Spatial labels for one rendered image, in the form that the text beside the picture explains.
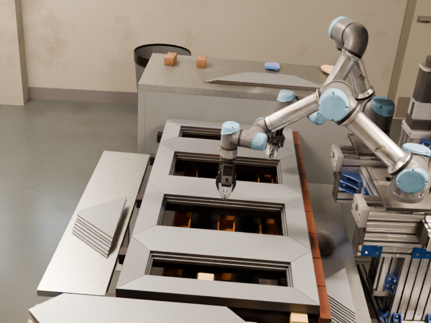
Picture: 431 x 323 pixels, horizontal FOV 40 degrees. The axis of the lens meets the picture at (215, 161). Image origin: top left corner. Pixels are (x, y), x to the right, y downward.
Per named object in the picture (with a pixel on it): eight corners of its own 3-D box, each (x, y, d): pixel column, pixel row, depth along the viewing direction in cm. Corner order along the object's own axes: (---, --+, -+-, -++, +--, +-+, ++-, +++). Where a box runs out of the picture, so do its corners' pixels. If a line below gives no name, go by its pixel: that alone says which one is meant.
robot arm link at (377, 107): (375, 131, 286) (380, 105, 280) (360, 120, 297) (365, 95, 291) (396, 129, 290) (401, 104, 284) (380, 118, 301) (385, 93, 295)
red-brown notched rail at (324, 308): (318, 330, 216) (321, 318, 213) (290, 140, 359) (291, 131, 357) (329, 331, 216) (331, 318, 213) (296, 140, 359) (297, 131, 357)
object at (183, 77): (138, 90, 349) (138, 83, 347) (152, 58, 402) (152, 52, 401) (359, 107, 348) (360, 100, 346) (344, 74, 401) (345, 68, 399)
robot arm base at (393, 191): (416, 186, 261) (421, 166, 256) (428, 204, 247) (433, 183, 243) (383, 184, 260) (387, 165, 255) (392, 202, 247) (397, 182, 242)
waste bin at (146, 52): (188, 108, 591) (192, 45, 562) (186, 129, 546) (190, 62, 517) (136, 105, 590) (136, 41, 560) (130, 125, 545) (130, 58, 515)
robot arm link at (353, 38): (383, 35, 263) (326, 130, 276) (369, 29, 272) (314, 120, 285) (365, 25, 258) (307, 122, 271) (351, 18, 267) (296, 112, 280)
